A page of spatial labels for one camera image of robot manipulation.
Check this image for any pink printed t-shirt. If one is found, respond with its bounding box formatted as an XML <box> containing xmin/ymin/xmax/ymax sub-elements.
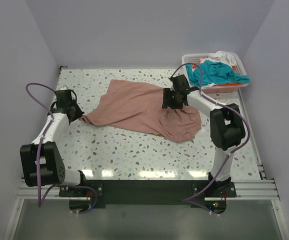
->
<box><xmin>81</xmin><ymin>79</ymin><xmax>202</xmax><ymax>143</ymax></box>

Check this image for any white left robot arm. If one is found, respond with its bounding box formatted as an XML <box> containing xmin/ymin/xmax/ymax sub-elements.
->
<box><xmin>20</xmin><ymin>88</ymin><xmax>88</xmax><ymax>196</ymax></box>

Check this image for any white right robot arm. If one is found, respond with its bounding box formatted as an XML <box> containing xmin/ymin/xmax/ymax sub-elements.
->
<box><xmin>162</xmin><ymin>75</ymin><xmax>246</xmax><ymax>197</ymax></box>

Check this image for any teal t-shirt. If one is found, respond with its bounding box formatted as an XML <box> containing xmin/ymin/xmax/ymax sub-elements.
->
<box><xmin>185</xmin><ymin>60</ymin><xmax>250</xmax><ymax>87</ymax></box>

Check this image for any white t-shirt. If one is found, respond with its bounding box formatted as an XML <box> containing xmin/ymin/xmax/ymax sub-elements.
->
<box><xmin>199</xmin><ymin>50</ymin><xmax>237</xmax><ymax>67</ymax></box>

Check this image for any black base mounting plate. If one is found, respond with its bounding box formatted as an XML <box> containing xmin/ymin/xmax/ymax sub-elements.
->
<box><xmin>59</xmin><ymin>180</ymin><xmax>237</xmax><ymax>214</ymax></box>

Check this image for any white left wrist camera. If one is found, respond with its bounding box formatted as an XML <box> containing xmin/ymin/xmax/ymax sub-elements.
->
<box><xmin>57</xmin><ymin>85</ymin><xmax>69</xmax><ymax>91</ymax></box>

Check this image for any aluminium rail frame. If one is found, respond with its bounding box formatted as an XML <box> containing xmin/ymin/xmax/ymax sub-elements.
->
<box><xmin>16</xmin><ymin>180</ymin><xmax>281</xmax><ymax>200</ymax></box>

